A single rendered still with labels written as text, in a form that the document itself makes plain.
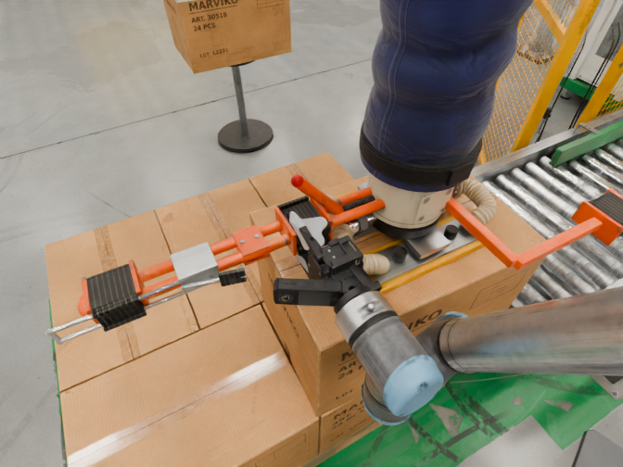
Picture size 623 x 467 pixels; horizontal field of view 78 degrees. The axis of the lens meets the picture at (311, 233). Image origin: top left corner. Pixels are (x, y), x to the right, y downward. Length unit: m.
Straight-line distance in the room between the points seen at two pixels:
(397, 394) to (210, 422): 0.68
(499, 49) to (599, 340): 0.39
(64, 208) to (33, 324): 0.80
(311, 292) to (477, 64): 0.41
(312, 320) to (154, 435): 0.58
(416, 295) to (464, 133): 0.34
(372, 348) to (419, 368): 0.07
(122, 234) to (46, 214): 1.20
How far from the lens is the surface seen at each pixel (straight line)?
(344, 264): 0.66
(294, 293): 0.64
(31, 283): 2.42
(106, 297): 0.70
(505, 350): 0.57
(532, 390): 1.95
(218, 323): 1.26
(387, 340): 0.58
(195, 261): 0.70
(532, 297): 1.47
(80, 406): 1.29
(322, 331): 0.77
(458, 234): 0.94
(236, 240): 0.72
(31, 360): 2.15
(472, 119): 0.68
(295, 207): 0.76
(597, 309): 0.47
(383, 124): 0.68
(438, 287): 0.86
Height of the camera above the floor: 1.62
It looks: 48 degrees down
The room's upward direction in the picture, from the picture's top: straight up
